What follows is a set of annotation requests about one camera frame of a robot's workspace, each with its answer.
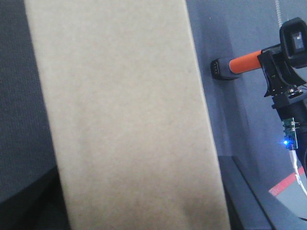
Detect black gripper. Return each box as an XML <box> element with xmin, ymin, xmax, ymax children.
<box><xmin>258</xmin><ymin>50</ymin><xmax>307</xmax><ymax>173</ymax></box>

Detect orange black barcode scanner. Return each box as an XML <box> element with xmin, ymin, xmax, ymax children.
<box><xmin>210</xmin><ymin>17</ymin><xmax>307</xmax><ymax>81</ymax></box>

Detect brown cardboard package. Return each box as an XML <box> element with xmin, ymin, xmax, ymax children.
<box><xmin>24</xmin><ymin>0</ymin><xmax>230</xmax><ymax>230</ymax></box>

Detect green circuit board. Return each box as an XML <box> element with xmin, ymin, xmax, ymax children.
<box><xmin>282</xmin><ymin>117</ymin><xmax>298</xmax><ymax>150</ymax></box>

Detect dark grey table mat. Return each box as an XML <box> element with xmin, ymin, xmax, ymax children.
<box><xmin>0</xmin><ymin>0</ymin><xmax>293</xmax><ymax>230</ymax></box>

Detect white wire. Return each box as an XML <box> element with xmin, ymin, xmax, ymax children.
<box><xmin>289</xmin><ymin>148</ymin><xmax>307</xmax><ymax>196</ymax></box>

